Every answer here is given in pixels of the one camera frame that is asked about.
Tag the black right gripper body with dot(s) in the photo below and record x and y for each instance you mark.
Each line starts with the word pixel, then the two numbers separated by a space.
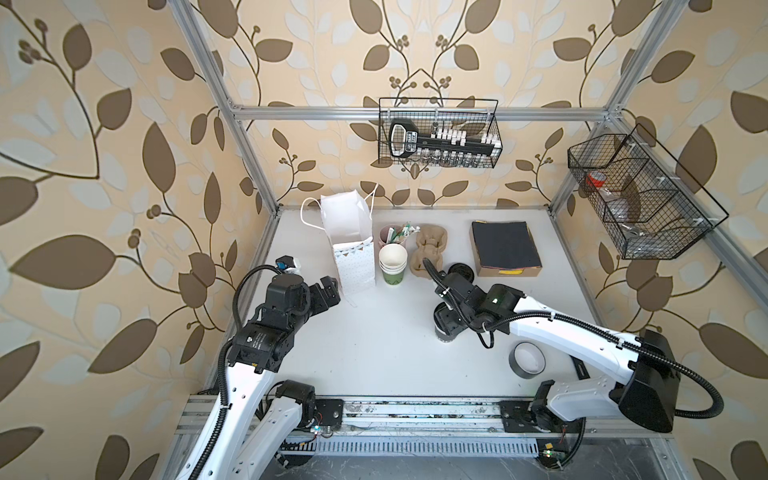
pixel 452 322

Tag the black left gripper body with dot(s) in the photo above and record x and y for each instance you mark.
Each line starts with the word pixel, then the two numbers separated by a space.
pixel 296 319

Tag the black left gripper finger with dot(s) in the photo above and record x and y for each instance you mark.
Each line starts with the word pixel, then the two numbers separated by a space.
pixel 327 283
pixel 331 296

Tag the black paper coffee cup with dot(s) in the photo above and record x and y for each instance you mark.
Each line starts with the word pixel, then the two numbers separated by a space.
pixel 447 323

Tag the white paper gift bag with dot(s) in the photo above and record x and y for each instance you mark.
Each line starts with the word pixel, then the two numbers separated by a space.
pixel 346 220

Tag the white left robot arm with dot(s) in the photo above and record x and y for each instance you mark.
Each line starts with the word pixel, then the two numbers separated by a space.
pixel 255 413

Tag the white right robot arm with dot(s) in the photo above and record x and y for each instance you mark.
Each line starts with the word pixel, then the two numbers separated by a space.
pixel 636 376

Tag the stack of black cup lids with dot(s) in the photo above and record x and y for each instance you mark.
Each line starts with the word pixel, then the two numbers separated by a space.
pixel 463 270

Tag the cardboard napkin box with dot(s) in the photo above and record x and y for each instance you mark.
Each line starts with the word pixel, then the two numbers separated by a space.
pixel 504 249

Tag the stack of paper cups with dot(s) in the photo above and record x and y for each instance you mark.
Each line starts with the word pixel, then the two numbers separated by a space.
pixel 393 260

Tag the stack of pulp cup carriers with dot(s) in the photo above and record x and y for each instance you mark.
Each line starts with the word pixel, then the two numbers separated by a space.
pixel 431 242

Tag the pink cup of sachets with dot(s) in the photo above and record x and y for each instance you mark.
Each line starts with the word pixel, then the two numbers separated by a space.
pixel 397 234

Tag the grey tape roll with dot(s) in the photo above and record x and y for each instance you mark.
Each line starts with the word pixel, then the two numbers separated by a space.
pixel 527 360

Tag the black adjustable wrench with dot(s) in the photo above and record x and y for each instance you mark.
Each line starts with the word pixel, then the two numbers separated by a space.
pixel 580 368

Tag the black socket set rack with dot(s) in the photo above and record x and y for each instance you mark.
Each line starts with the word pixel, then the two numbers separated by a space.
pixel 405 140

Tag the plastic bottle red cap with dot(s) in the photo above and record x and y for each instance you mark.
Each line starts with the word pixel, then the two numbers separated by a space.
pixel 596 183

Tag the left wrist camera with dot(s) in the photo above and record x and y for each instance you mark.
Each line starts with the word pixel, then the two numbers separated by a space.
pixel 288 265

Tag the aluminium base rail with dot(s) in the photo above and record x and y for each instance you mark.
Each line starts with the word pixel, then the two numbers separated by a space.
pixel 426 426

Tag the black wire basket centre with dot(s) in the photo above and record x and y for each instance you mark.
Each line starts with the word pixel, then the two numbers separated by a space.
pixel 474 116

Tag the black wire basket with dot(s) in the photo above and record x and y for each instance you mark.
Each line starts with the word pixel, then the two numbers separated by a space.
pixel 474 116
pixel 667 206

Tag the black wire basket right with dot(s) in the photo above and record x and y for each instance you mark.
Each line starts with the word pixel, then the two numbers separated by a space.
pixel 667 206

